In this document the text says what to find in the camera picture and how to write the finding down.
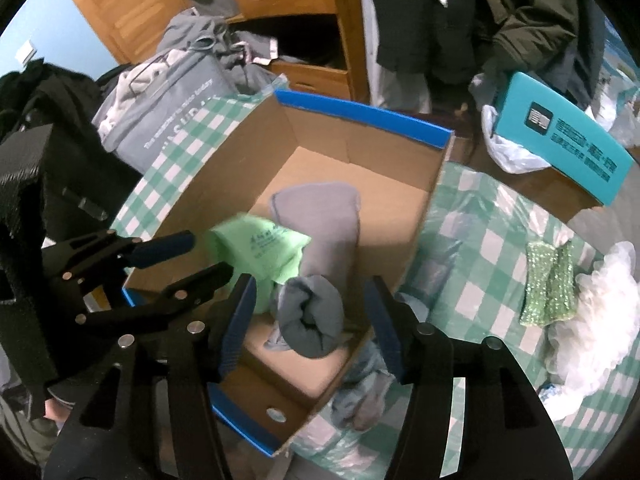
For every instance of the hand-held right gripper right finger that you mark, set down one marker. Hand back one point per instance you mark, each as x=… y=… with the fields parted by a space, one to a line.
x=385 y=325

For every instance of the blue white plastic sack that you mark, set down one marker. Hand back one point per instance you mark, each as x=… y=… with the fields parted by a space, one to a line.
x=622 y=85

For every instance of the white wall socket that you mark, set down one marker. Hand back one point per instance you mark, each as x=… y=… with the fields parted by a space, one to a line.
x=25 y=52

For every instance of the white hanging shirt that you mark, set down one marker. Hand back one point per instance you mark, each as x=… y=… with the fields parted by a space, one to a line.
x=369 y=20

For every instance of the grey hoodie pile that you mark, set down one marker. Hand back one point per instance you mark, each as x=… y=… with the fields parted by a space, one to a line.
x=200 y=30

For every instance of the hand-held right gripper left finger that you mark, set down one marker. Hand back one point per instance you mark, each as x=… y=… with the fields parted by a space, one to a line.
x=237 y=325

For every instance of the green glitter scouring cloth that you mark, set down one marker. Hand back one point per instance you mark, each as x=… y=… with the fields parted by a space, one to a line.
x=545 y=285

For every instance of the person's left hand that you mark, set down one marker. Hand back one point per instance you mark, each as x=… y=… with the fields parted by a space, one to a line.
x=57 y=410

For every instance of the olive green hanging jacket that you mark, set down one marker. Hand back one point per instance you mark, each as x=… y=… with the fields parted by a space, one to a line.
x=530 y=20

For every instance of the black bag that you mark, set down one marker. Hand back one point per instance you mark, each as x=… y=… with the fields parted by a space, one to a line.
x=60 y=95

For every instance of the light grey hanging garment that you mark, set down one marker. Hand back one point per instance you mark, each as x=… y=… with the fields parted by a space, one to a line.
x=405 y=90

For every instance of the teal cardboard box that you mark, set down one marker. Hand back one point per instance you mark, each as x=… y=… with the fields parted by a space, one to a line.
x=565 y=135

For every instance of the grey printed tote bag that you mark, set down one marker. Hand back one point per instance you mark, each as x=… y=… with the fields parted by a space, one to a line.
x=170 y=105

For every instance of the thin white plastic bag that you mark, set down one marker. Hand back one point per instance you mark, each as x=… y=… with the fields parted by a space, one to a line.
x=510 y=155

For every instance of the blue cardboard box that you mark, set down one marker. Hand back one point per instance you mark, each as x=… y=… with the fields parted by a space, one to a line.
x=350 y=185

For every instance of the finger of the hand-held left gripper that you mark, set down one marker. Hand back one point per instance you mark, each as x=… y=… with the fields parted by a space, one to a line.
x=165 y=247
x=190 y=292

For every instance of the translucent white plastic bag bunch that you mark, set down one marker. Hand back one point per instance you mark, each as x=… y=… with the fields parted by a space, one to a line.
x=600 y=320

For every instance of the green plastic bag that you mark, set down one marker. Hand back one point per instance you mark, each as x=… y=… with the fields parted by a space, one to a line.
x=260 y=250

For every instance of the blue grey hanging coat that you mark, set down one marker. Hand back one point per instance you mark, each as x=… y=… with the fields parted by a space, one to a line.
x=592 y=60

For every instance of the green white checked tablecloth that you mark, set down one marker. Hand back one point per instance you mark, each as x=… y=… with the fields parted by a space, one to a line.
x=480 y=240

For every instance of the grey socks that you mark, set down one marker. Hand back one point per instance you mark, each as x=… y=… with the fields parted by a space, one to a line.
x=310 y=325

